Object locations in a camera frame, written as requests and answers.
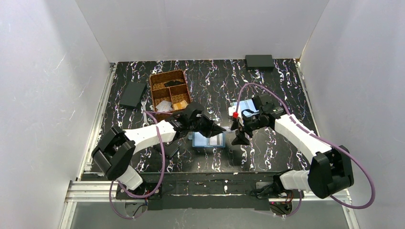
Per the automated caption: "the blue card holder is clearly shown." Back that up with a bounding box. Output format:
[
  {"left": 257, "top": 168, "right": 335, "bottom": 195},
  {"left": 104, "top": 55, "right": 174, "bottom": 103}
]
[{"left": 188, "top": 132, "right": 225, "bottom": 148}]

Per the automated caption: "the white credit card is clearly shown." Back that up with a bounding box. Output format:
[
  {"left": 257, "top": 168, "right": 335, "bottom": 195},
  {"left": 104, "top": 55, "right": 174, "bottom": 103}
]
[
  {"left": 156, "top": 100, "right": 172, "bottom": 110},
  {"left": 156, "top": 100, "right": 173, "bottom": 112}
]

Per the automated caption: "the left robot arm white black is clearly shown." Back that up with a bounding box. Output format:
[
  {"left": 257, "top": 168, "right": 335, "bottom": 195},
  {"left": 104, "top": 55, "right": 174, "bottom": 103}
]
[{"left": 91, "top": 102, "right": 226, "bottom": 190}]

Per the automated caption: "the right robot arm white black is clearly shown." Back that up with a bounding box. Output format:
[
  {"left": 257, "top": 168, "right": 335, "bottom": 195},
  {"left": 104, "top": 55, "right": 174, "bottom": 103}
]
[{"left": 228, "top": 94, "right": 354, "bottom": 198}]

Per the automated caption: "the striped white card in holder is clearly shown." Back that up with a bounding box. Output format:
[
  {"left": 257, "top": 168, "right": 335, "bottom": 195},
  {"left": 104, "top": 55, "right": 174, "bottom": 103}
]
[{"left": 208, "top": 134, "right": 224, "bottom": 147}]

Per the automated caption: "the teal open card holder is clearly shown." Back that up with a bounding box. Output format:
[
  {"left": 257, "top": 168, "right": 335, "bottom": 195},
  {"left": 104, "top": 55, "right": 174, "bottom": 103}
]
[{"left": 238, "top": 99, "right": 258, "bottom": 117}]

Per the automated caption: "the black card in basket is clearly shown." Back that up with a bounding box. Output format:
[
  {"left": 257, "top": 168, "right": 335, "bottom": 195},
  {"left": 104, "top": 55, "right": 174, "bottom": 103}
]
[{"left": 164, "top": 80, "right": 185, "bottom": 87}]

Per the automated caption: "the tan item in basket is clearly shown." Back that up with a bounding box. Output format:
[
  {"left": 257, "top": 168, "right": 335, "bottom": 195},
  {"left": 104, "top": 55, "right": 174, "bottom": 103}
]
[{"left": 173, "top": 100, "right": 188, "bottom": 110}]

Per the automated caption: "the black snap wallet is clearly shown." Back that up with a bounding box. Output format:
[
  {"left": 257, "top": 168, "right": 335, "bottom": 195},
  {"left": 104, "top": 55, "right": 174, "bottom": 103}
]
[{"left": 163, "top": 143, "right": 179, "bottom": 159}]

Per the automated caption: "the brown wicker divided basket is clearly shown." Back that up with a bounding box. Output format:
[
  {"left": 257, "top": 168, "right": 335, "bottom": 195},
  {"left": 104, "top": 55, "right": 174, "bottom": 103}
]
[{"left": 149, "top": 70, "right": 192, "bottom": 121}]

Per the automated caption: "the silver wrench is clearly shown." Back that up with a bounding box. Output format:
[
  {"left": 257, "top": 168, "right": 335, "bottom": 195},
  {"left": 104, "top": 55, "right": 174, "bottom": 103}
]
[{"left": 141, "top": 100, "right": 149, "bottom": 127}]

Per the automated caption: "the black box back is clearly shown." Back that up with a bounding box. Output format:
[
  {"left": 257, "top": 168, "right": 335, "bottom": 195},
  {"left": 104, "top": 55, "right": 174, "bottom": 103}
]
[{"left": 245, "top": 55, "right": 275, "bottom": 70}]

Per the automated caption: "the black box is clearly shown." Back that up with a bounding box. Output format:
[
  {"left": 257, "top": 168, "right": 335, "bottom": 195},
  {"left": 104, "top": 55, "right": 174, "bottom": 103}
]
[
  {"left": 119, "top": 82, "right": 147, "bottom": 109},
  {"left": 245, "top": 55, "right": 275, "bottom": 70}
]

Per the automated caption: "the black box left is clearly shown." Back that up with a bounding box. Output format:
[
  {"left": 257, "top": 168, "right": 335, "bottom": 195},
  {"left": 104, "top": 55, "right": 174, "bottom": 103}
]
[{"left": 119, "top": 82, "right": 147, "bottom": 109}]

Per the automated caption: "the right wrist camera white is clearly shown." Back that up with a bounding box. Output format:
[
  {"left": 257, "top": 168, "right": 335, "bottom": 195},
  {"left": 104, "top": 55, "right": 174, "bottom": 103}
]
[{"left": 228, "top": 105, "right": 243, "bottom": 126}]

